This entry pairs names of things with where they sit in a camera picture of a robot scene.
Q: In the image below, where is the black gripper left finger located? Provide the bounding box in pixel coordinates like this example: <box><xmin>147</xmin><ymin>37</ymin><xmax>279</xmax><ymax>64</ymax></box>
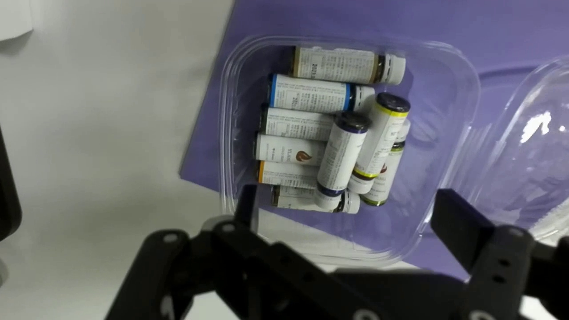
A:
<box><xmin>105</xmin><ymin>183</ymin><xmax>380</xmax><ymax>320</ymax></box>

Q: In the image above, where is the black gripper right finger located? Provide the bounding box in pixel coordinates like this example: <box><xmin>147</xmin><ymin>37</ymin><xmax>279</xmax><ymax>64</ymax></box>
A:
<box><xmin>430</xmin><ymin>186</ymin><xmax>569</xmax><ymax>320</ymax></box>

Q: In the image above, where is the clear plastic lid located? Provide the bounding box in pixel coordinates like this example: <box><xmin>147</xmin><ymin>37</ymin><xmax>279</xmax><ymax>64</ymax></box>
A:
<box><xmin>446</xmin><ymin>55</ymin><xmax>569</xmax><ymax>245</ymax></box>

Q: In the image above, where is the white tube grey cap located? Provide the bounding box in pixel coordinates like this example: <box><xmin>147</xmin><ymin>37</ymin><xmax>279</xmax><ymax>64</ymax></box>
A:
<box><xmin>270</xmin><ymin>185</ymin><xmax>363</xmax><ymax>215</ymax></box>

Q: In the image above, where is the white tube orange band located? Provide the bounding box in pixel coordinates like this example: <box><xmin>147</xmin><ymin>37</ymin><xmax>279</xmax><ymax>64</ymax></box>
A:
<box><xmin>256</xmin><ymin>158</ymin><xmax>323</xmax><ymax>190</ymax></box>

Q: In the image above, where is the white tube green band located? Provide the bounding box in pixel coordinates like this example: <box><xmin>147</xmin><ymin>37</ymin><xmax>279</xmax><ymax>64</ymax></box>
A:
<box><xmin>361</xmin><ymin>119</ymin><xmax>412</xmax><ymax>208</ymax></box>

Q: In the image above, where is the white tube red drop logo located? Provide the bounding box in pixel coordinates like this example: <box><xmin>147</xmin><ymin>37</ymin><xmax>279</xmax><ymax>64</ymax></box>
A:
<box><xmin>254</xmin><ymin>133</ymin><xmax>329</xmax><ymax>169</ymax></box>

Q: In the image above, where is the clear plastic container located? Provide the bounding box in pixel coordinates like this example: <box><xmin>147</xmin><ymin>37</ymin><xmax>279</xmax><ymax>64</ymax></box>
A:
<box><xmin>219</xmin><ymin>34</ymin><xmax>484</xmax><ymax>268</ymax></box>

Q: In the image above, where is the white tube yellow band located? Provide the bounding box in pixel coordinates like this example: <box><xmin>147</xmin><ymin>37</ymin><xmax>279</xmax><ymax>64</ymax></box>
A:
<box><xmin>347</xmin><ymin>90</ymin><xmax>412</xmax><ymax>197</ymax></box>

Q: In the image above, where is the white tube black band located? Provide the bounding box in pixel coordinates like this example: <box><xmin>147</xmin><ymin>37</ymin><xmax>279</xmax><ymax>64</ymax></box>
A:
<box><xmin>258</xmin><ymin>105</ymin><xmax>341</xmax><ymax>144</ymax></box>

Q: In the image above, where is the white tube navy cap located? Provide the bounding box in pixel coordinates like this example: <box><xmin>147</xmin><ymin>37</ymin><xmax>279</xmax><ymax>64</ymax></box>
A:
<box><xmin>315</xmin><ymin>110</ymin><xmax>373</xmax><ymax>197</ymax></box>

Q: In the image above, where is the black box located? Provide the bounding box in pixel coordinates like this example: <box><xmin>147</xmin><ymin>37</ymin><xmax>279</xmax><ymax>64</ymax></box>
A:
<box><xmin>0</xmin><ymin>126</ymin><xmax>25</xmax><ymax>242</ymax></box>

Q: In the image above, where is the white tube blue band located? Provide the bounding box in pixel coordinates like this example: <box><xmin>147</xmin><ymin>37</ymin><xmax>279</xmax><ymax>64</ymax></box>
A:
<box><xmin>267</xmin><ymin>71</ymin><xmax>379</xmax><ymax>115</ymax></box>

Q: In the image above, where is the white tube olive band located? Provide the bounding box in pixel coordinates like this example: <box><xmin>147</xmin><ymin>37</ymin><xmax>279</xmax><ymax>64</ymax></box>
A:
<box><xmin>290</xmin><ymin>44</ymin><xmax>409</xmax><ymax>87</ymax></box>

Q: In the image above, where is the purple mat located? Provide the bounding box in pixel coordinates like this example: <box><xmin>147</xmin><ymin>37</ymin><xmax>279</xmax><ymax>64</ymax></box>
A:
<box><xmin>178</xmin><ymin>0</ymin><xmax>569</xmax><ymax>281</ymax></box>

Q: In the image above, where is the white adapter block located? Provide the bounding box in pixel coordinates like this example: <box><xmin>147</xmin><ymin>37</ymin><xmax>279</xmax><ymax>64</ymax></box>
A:
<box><xmin>0</xmin><ymin>0</ymin><xmax>35</xmax><ymax>42</ymax></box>

